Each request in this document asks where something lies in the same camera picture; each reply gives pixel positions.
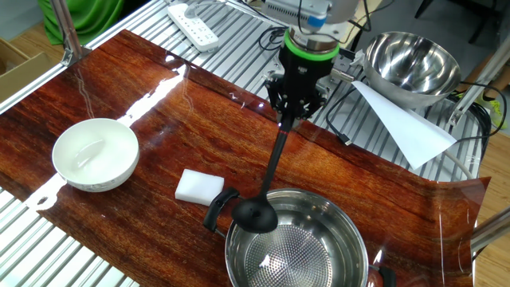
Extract stainless steel pot black handles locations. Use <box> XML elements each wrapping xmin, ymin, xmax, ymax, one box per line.
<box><xmin>202</xmin><ymin>187</ymin><xmax>398</xmax><ymax>287</ymax></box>

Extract red brown woodgrain mat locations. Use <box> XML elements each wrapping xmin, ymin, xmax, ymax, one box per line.
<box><xmin>0</xmin><ymin>28</ymin><xmax>492</xmax><ymax>287</ymax></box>

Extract aluminium frame post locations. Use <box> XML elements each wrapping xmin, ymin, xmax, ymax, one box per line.
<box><xmin>469</xmin><ymin>206</ymin><xmax>510</xmax><ymax>256</ymax></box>
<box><xmin>448</xmin><ymin>37</ymin><xmax>510</xmax><ymax>127</ymax></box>
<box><xmin>49</xmin><ymin>0</ymin><xmax>85</xmax><ymax>67</ymax></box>

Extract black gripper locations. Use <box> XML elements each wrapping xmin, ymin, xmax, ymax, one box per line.
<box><xmin>265</xmin><ymin>49</ymin><xmax>339</xmax><ymax>128</ymax></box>

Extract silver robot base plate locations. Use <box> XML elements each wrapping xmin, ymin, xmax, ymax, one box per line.
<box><xmin>261</xmin><ymin>59</ymin><xmax>348</xmax><ymax>107</ymax></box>

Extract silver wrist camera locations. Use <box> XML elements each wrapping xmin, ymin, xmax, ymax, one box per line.
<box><xmin>265</xmin><ymin>0</ymin><xmax>332</xmax><ymax>29</ymax></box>

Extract black usb cable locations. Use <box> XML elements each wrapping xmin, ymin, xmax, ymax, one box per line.
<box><xmin>325</xmin><ymin>85</ymin><xmax>359</xmax><ymax>147</ymax></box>

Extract black cable bundle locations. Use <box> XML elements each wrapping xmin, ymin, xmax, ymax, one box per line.
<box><xmin>445</xmin><ymin>79</ymin><xmax>508</xmax><ymax>160</ymax></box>

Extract open cardboard box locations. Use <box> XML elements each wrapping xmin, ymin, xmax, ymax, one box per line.
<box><xmin>0</xmin><ymin>37</ymin><xmax>57</xmax><ymax>103</ymax></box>

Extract yellow green sneaker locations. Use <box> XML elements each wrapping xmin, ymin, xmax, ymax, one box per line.
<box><xmin>476</xmin><ymin>90</ymin><xmax>510</xmax><ymax>131</ymax></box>

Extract white paper sheet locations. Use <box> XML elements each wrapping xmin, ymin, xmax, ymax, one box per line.
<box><xmin>352</xmin><ymin>81</ymin><xmax>458</xmax><ymax>171</ymax></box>

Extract green cloth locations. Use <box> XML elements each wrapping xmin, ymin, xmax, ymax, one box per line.
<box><xmin>37</xmin><ymin>0</ymin><xmax>127</xmax><ymax>45</ymax></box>

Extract green wrist adapter ring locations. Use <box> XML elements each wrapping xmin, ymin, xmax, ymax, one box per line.
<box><xmin>283</xmin><ymin>30</ymin><xmax>341</xmax><ymax>62</ymax></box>

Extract aluminium frame rail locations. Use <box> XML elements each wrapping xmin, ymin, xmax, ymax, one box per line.
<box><xmin>0</xmin><ymin>61</ymin><xmax>71</xmax><ymax>116</ymax></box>

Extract white power strip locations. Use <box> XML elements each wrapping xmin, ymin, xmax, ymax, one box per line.
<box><xmin>167</xmin><ymin>2</ymin><xmax>220</xmax><ymax>53</ymax></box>

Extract silver cable connector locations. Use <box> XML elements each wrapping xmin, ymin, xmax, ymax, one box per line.
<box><xmin>329</xmin><ymin>65</ymin><xmax>356</xmax><ymax>84</ymax></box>

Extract black ladle red tip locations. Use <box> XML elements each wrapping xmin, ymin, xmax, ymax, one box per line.
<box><xmin>231</xmin><ymin>117</ymin><xmax>296</xmax><ymax>234</ymax></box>

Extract white sponge block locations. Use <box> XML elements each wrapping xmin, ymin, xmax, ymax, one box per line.
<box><xmin>175</xmin><ymin>168</ymin><xmax>226</xmax><ymax>207</ymax></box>

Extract stainless steel mixing bowl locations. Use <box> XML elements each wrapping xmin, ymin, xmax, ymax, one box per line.
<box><xmin>363</xmin><ymin>31</ymin><xmax>463</xmax><ymax>109</ymax></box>

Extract white ceramic bowl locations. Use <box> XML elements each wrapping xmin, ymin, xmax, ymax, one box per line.
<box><xmin>51</xmin><ymin>117</ymin><xmax>140</xmax><ymax>193</ymax></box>

